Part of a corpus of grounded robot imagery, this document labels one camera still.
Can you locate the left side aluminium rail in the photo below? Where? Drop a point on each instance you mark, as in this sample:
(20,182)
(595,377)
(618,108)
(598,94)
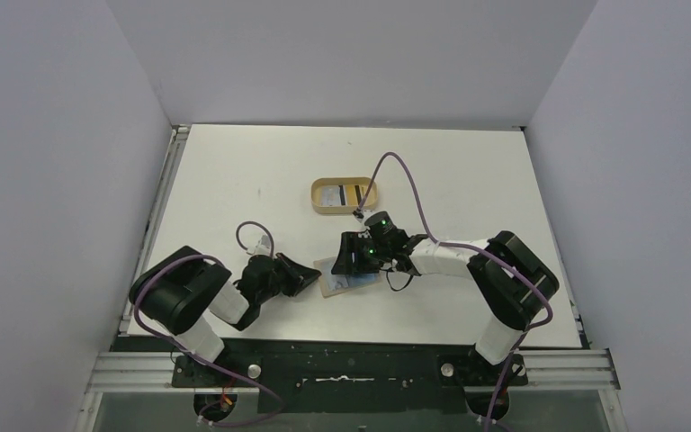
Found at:
(174,151)

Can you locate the oval wooden tray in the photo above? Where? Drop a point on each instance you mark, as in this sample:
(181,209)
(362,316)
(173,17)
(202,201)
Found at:
(369,201)

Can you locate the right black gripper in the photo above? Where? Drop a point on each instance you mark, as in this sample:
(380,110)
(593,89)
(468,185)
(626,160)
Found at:
(356,253)

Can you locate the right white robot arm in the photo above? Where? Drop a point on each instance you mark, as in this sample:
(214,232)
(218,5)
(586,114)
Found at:
(513,281)

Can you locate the white striped card in tray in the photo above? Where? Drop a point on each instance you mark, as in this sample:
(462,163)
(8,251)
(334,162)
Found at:
(332,196)

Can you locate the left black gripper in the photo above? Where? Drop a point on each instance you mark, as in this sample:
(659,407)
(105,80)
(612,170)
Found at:
(282,272)

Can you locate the yellow striped card in tray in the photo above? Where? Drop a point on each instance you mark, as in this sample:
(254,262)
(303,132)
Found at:
(353,194)

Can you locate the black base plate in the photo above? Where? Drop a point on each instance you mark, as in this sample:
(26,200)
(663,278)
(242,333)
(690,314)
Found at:
(339,378)

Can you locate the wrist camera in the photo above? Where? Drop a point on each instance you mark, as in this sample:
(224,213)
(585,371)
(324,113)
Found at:
(263,247)
(362,215)

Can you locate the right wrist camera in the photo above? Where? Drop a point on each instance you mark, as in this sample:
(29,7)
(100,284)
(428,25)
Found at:
(362,215)

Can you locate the beige leather card holder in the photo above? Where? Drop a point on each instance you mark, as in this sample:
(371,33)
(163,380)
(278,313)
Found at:
(325,267)

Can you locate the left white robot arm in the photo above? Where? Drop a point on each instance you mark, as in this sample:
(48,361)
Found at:
(178,291)

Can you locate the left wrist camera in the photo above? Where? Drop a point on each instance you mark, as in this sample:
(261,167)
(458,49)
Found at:
(263,247)

